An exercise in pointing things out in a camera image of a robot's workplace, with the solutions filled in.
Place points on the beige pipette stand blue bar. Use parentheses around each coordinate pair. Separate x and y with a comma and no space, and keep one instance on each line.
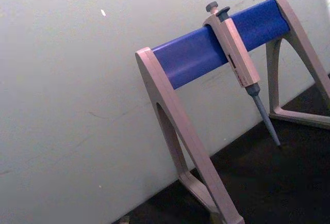
(190,56)

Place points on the beige pipette with grey tip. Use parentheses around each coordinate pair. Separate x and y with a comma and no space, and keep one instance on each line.
(238,53)

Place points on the black table cloth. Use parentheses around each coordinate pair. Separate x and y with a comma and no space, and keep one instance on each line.
(270,182)

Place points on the plain pale wall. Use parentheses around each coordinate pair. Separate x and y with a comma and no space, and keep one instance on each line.
(77,79)

